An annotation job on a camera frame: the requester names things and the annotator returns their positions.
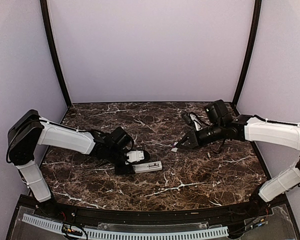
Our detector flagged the black front rail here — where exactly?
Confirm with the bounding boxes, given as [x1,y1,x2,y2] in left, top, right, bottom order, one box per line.
[35,202,267,225]

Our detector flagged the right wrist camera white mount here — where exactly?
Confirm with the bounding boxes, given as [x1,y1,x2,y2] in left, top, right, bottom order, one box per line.
[181,111,204,131]

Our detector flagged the black frame post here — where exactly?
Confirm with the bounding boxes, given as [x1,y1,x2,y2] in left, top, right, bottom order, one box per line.
[39,0,72,108]
[231,0,262,110]

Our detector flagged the right black frame post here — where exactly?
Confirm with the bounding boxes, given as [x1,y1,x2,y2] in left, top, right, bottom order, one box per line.
[231,0,262,110]

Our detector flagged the left black frame post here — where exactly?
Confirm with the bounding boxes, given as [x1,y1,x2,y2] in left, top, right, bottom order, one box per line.
[39,0,72,108]

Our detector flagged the white slotted cable duct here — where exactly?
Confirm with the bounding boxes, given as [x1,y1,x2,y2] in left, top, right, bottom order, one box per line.
[21,213,229,240]

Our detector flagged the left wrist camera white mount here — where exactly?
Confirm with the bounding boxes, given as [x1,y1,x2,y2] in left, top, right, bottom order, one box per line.
[125,149,151,165]

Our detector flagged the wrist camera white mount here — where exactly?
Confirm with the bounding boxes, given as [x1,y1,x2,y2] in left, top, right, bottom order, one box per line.
[125,149,151,165]
[181,111,204,131]

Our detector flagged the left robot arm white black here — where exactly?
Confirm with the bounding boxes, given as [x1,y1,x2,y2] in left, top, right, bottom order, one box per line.
[5,109,135,218]

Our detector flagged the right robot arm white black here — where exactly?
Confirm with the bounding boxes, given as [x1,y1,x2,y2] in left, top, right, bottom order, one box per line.
[175,99,300,217]

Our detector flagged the white remote control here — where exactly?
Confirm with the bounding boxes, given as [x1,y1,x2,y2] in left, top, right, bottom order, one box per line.
[133,161,163,174]

